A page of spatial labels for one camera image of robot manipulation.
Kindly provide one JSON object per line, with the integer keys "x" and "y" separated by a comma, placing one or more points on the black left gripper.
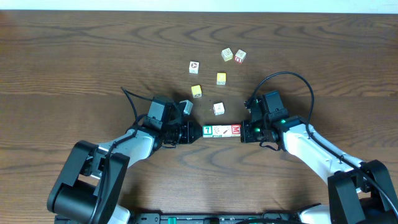
{"x": 189, "y": 133}

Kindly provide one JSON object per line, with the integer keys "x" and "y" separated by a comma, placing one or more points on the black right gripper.
{"x": 245, "y": 134}

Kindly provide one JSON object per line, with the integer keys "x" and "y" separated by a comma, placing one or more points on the green number 7 block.
{"x": 207, "y": 131}

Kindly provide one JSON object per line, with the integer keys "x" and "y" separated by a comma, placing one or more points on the white hammer block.
{"x": 226, "y": 131}

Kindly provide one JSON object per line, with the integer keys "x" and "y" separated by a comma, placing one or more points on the red letter M block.
{"x": 236, "y": 130}

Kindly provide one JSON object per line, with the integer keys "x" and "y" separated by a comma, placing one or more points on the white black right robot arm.
{"x": 358, "y": 191}

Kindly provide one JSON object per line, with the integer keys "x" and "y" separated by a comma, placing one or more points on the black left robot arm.
{"x": 88, "y": 186}

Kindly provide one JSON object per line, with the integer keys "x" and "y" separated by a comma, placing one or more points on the white block with drawing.
{"x": 218, "y": 109}

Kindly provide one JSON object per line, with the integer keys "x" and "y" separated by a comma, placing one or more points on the yellow block left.
{"x": 196, "y": 91}

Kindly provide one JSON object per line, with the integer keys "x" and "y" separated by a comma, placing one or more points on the yellow block centre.
{"x": 221, "y": 79}

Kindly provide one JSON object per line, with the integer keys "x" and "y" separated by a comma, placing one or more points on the red edged letter block far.
{"x": 240, "y": 56}

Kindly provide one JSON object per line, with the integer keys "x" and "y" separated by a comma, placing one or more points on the white block with dark circle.
{"x": 194, "y": 67}

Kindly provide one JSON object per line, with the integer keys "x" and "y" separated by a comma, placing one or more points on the yellow edged block far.
{"x": 227, "y": 54}

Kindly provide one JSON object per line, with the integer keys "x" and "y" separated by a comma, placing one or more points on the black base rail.
{"x": 157, "y": 218}

